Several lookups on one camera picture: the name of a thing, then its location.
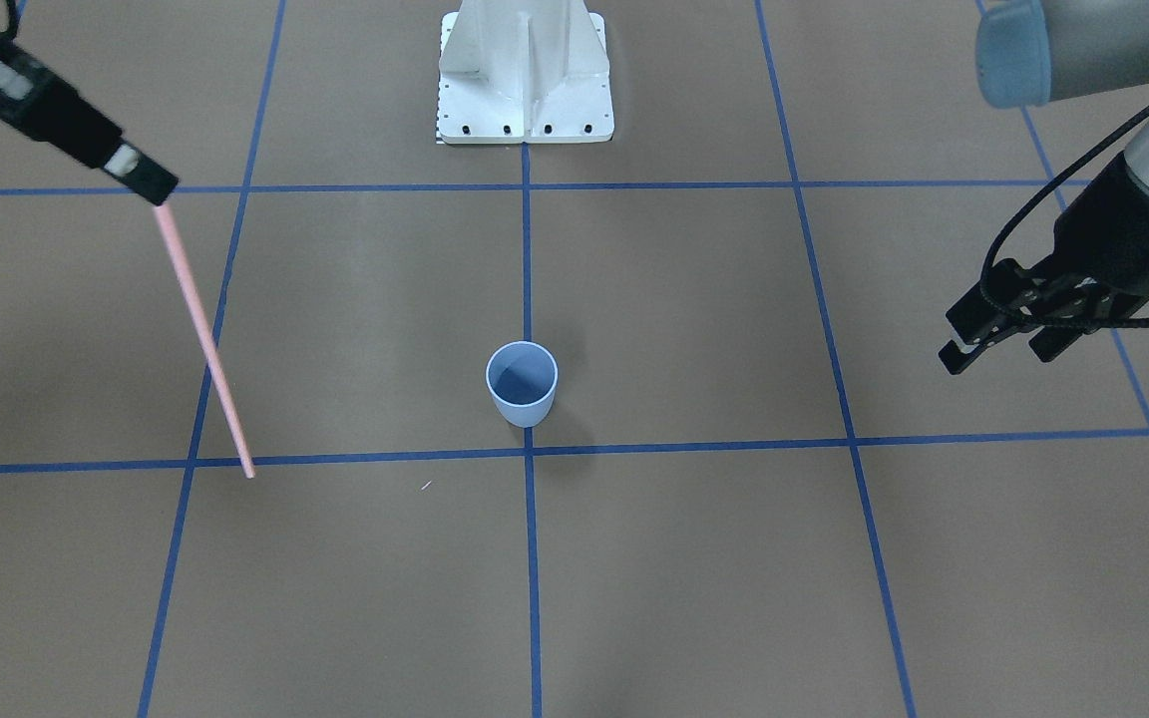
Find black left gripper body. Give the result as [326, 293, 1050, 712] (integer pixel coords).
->
[977, 156, 1149, 333]

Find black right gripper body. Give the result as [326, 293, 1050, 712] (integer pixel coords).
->
[0, 31, 128, 170]

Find pink chopstick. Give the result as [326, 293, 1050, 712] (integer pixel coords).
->
[154, 201, 256, 479]

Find light blue plastic cup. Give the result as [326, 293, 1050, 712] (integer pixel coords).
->
[484, 341, 560, 429]

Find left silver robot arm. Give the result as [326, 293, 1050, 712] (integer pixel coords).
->
[939, 1, 1149, 375]

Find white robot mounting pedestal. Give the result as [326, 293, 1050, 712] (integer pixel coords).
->
[435, 1, 615, 146]

